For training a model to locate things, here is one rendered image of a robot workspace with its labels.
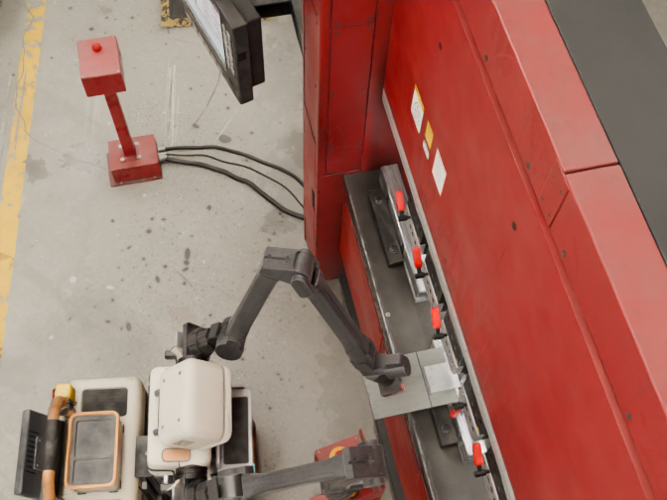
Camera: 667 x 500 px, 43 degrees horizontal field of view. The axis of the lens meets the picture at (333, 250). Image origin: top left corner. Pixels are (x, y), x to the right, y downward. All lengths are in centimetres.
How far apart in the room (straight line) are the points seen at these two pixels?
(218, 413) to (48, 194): 223
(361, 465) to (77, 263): 225
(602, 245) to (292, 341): 247
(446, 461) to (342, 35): 132
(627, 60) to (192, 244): 269
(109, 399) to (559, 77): 184
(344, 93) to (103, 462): 135
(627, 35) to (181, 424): 136
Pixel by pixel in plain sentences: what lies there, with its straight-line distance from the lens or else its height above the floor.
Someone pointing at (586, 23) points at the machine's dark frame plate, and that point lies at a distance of 165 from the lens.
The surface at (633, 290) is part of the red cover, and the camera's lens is 136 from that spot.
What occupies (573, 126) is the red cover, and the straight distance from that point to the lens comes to 149.
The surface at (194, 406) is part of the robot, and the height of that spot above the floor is 138.
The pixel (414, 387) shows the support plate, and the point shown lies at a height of 100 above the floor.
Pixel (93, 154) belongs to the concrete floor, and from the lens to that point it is 430.
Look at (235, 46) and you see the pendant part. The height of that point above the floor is 153.
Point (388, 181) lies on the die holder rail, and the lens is 295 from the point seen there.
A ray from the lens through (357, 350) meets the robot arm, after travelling 229.
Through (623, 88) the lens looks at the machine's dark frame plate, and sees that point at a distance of 157.
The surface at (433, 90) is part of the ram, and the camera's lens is 215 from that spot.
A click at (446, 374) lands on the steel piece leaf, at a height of 100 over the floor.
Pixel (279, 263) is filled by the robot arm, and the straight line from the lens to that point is 208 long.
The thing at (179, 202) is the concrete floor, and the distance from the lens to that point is 406.
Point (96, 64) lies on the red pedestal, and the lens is 356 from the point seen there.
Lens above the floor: 345
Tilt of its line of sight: 62 degrees down
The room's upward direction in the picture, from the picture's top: 3 degrees clockwise
